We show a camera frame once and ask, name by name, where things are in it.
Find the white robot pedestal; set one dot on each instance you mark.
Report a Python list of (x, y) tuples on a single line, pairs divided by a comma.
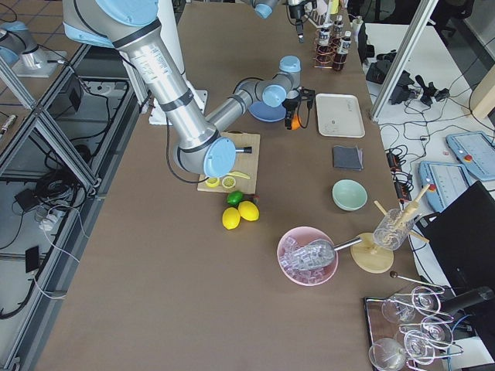
[(174, 31)]

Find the yellow lemon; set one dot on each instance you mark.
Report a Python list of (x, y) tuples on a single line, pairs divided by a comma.
[(231, 218), (248, 211)]

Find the blue plate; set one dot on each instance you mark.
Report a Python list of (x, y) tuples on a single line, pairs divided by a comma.
[(265, 113)]

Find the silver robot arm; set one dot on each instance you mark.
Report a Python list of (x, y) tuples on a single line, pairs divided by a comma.
[(134, 28), (264, 8)]

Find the wine glass three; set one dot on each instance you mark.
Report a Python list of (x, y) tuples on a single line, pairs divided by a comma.
[(387, 354)]

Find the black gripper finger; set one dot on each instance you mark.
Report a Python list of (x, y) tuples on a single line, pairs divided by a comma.
[(288, 121)]

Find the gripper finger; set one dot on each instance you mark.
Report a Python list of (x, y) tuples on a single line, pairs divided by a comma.
[(300, 31)]

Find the wine glass one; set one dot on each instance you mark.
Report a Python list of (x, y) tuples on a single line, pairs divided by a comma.
[(397, 310)]

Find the orange fruit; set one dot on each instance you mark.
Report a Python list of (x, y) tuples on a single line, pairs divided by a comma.
[(295, 123)]

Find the metal ice scoop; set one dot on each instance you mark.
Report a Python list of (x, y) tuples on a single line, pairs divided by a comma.
[(319, 253)]

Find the tea bottle three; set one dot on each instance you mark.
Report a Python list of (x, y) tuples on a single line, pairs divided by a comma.
[(338, 28)]

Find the green bowl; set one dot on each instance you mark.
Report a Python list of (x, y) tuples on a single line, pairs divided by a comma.
[(349, 195)]

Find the tea bottle one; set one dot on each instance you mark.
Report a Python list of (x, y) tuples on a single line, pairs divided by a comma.
[(323, 49)]

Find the wooden cutting board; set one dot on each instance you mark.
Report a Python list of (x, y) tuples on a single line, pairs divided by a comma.
[(246, 163)]

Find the steel muddler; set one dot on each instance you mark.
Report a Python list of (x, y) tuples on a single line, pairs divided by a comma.
[(246, 150)]

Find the black monitor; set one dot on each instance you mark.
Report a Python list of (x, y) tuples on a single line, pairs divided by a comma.
[(462, 238)]

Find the copper wire bottle rack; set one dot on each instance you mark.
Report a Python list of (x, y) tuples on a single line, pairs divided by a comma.
[(333, 44)]

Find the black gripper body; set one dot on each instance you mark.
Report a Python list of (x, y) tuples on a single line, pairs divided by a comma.
[(295, 10), (290, 104)]

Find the yellow lemon back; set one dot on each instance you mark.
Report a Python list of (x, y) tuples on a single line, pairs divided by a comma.
[(248, 211)]

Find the lemon slice one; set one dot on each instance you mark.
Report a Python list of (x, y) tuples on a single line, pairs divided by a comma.
[(212, 182)]

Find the blue teach pendant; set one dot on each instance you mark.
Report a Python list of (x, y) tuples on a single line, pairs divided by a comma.
[(475, 151), (447, 182)]

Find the clear glass mug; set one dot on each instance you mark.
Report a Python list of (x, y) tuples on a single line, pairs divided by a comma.
[(390, 233)]

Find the green lime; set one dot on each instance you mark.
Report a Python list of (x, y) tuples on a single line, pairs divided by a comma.
[(234, 198)]

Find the tea bottle two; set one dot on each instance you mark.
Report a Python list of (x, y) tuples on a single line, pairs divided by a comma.
[(342, 51)]

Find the black glass tray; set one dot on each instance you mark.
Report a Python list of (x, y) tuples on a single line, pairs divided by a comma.
[(437, 332)]

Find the wooden mug tree stand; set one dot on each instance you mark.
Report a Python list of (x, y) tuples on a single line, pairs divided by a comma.
[(374, 259)]

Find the blue teach pendant far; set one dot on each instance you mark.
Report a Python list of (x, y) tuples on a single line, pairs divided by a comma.
[(475, 151)]

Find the yellow lemon front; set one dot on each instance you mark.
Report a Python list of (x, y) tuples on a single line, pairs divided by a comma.
[(231, 218)]

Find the cream serving tray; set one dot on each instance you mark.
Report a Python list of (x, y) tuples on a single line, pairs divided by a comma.
[(338, 115)]

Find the lemon slice two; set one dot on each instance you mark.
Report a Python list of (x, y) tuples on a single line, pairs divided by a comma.
[(228, 182)]

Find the blue teach pendant near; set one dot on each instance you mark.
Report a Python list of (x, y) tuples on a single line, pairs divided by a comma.
[(447, 182)]

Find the grey folded cloth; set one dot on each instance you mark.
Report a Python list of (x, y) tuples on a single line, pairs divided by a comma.
[(350, 158)]

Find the aluminium frame post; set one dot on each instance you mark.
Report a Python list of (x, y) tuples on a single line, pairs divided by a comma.
[(414, 32)]

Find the wine glass two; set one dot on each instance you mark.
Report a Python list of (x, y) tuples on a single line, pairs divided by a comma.
[(418, 348)]

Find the pink bowl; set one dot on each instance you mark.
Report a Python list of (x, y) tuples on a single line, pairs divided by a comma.
[(291, 241)]

